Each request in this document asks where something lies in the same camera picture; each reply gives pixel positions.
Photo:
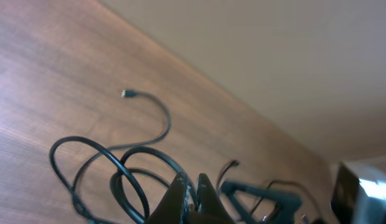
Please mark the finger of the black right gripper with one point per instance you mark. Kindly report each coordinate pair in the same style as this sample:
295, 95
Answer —
286, 203

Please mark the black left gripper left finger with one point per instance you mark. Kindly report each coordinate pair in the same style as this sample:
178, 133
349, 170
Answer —
173, 205

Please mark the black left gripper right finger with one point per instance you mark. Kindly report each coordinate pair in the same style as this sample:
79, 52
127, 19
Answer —
210, 208

